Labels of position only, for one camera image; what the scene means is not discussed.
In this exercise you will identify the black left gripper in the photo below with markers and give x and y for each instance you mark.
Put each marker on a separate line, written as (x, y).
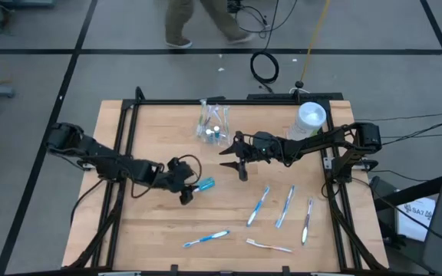
(175, 174)

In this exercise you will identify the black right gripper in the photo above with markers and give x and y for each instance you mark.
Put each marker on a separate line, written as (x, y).
(259, 147)

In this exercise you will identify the green toothbrush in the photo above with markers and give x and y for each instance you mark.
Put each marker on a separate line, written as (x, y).
(202, 119)

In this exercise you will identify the blue toothbrush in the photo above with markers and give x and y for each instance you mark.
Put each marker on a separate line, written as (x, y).
(258, 207)
(205, 238)
(284, 207)

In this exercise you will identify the pink grey toothbrush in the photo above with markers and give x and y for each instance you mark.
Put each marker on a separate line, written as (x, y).
(307, 222)

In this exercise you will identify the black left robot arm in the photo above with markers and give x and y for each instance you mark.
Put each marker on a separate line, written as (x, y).
(102, 161)

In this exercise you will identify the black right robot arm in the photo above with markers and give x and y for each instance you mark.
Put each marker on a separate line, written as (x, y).
(320, 140)

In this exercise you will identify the clear plastic bag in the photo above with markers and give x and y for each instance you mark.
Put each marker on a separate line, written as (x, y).
(213, 126)

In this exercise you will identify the white wipes canister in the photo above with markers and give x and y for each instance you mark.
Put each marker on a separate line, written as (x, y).
(307, 120)

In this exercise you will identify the walking person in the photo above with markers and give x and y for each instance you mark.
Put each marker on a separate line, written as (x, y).
(182, 23)

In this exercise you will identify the black stand bar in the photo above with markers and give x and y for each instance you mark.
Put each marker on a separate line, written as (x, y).
(416, 189)

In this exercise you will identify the white printed box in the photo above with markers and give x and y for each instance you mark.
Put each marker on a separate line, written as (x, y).
(416, 218)

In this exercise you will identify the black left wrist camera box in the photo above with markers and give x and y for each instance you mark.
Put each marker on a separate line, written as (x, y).
(186, 197)

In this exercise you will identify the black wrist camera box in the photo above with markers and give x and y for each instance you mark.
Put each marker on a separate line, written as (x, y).
(243, 174)
(186, 197)

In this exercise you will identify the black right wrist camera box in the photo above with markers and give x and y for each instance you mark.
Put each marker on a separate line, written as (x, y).
(243, 174)

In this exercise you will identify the black aluminium table frame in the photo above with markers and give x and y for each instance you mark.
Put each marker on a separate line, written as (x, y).
(225, 102)

